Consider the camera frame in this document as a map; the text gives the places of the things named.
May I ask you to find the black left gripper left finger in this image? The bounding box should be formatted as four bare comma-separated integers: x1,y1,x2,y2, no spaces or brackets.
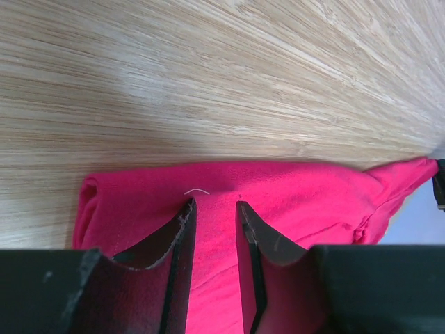
1,200,197,333

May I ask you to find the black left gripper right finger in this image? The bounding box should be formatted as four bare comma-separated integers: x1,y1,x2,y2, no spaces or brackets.
236,202,444,333

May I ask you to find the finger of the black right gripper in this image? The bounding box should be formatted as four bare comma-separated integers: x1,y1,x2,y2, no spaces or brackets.
432,159,445,211

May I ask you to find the red polo shirt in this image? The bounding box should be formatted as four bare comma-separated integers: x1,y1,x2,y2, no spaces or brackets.
73,157,439,333

